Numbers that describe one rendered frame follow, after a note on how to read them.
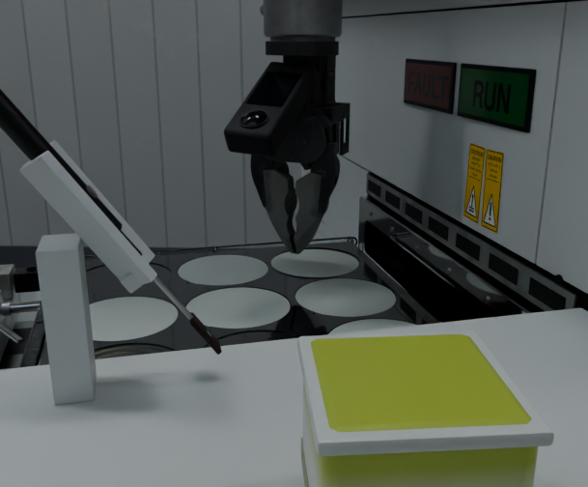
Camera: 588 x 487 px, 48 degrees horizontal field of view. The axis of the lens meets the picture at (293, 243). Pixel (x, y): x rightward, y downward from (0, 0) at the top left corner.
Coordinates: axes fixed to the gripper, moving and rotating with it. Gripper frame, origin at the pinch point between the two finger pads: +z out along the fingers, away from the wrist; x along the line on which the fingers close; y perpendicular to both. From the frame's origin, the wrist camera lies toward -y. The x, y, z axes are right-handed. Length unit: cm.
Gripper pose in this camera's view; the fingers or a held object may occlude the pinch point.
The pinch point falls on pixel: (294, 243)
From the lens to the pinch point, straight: 67.8
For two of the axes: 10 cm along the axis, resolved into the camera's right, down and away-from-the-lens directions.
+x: -9.3, -1.2, 3.5
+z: 0.0, 9.5, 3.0
